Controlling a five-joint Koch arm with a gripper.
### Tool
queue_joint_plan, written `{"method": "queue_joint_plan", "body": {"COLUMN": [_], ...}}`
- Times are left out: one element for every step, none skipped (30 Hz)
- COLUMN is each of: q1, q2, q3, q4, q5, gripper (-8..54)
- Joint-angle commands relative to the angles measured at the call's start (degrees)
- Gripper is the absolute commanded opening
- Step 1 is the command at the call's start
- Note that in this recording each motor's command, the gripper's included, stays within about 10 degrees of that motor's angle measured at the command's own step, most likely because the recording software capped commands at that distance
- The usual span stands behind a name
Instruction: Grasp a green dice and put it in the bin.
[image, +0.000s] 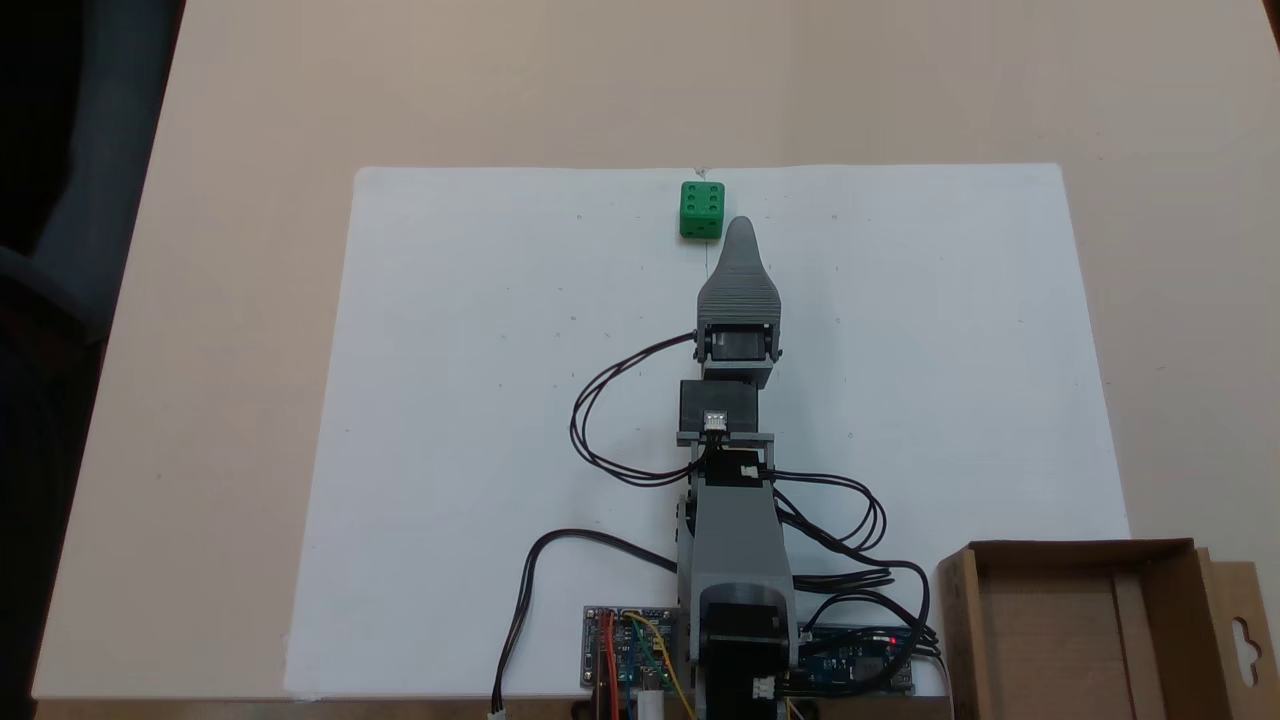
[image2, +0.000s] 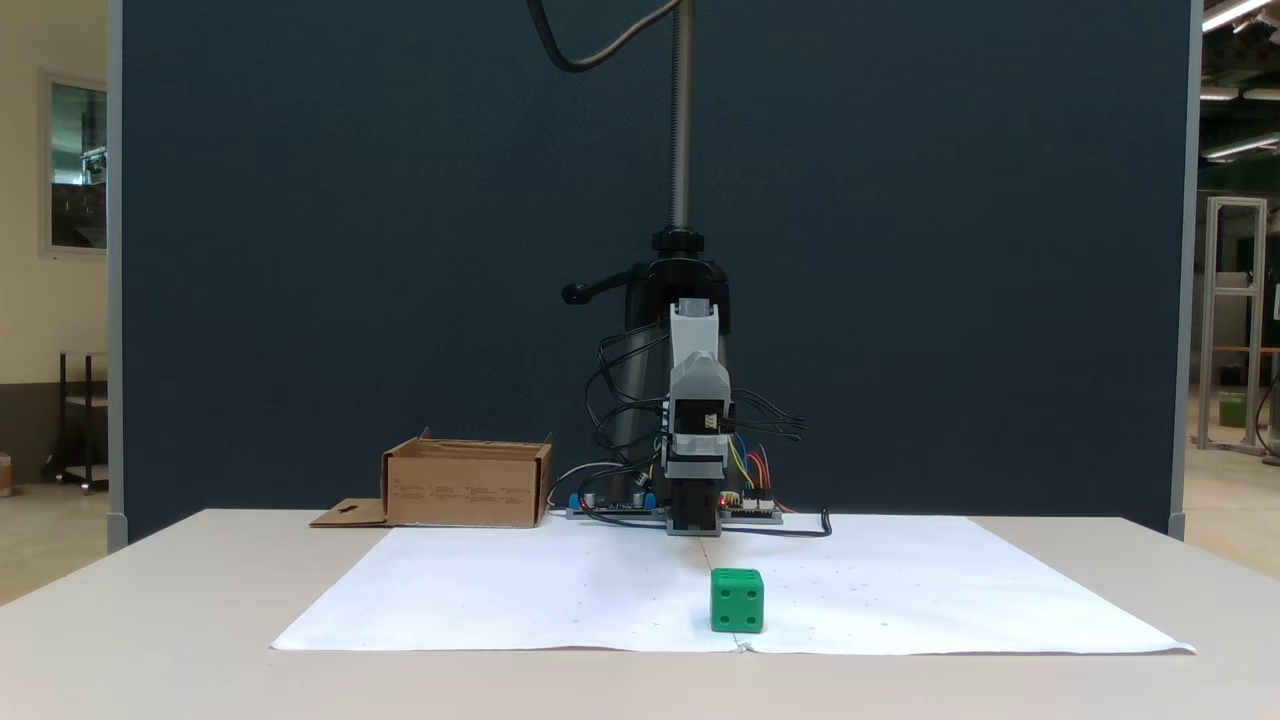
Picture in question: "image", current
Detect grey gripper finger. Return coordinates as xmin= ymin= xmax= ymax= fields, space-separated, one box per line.
xmin=696 ymin=216 xmax=783 ymax=329

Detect green die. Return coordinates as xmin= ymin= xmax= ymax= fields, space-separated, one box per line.
xmin=679 ymin=181 xmax=726 ymax=240

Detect white paper sheet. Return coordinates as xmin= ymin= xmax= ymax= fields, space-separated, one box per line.
xmin=283 ymin=163 xmax=1131 ymax=698

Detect blue circuit board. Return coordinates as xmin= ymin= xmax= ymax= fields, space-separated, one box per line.
xmin=795 ymin=625 xmax=916 ymax=694

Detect brown cardboard box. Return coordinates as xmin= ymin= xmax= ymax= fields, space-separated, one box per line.
xmin=937 ymin=539 xmax=1280 ymax=720

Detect black servo cable loop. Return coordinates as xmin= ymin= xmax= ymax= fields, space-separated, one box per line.
xmin=569 ymin=333 xmax=706 ymax=488
xmin=770 ymin=468 xmax=889 ymax=553

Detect yellow wire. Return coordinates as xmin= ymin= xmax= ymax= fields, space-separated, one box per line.
xmin=624 ymin=612 xmax=697 ymax=720

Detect black power cable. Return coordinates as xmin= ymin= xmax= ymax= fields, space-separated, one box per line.
xmin=490 ymin=529 xmax=681 ymax=719

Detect circuit board with coloured wires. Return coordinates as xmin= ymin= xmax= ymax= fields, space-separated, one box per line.
xmin=582 ymin=605 xmax=683 ymax=693

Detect red wires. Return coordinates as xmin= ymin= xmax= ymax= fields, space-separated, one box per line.
xmin=596 ymin=612 xmax=619 ymax=720

